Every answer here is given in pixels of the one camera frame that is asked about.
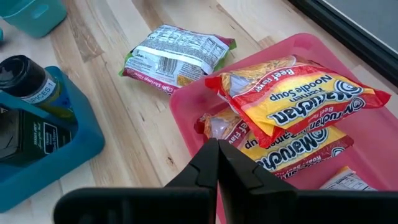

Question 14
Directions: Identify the yellow ramen packet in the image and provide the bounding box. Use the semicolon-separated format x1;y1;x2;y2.
320;166;377;191

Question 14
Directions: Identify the dark red ramen packet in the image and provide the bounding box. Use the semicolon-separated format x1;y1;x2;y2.
194;107;354;180

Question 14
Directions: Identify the bright red ramen packet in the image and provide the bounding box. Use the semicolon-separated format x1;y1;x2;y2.
205;55;391;149

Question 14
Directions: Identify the black-lid spice jar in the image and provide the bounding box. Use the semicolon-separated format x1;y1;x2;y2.
0;55;75;122

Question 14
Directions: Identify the dark green spice tin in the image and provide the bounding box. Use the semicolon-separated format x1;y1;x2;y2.
0;107;74;166

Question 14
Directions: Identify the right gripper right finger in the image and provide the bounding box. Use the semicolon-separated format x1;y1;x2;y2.
217;139;398;224

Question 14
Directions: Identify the black aluminium table frame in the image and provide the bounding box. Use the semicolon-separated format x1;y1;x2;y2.
287;0;398;88

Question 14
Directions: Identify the green-edged shrimp ramen packet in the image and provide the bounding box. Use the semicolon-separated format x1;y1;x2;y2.
118;24;237;96

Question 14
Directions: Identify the blue rectangular plastic bin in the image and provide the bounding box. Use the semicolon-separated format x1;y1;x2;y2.
0;65;106;214

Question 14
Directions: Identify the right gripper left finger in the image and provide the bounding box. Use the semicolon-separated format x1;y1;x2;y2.
52;138;220;224

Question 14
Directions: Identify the red plastic bin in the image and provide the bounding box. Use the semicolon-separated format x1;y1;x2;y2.
169;33;398;224

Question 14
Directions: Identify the teal plastic bin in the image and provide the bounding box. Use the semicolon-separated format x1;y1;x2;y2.
0;0;68;39

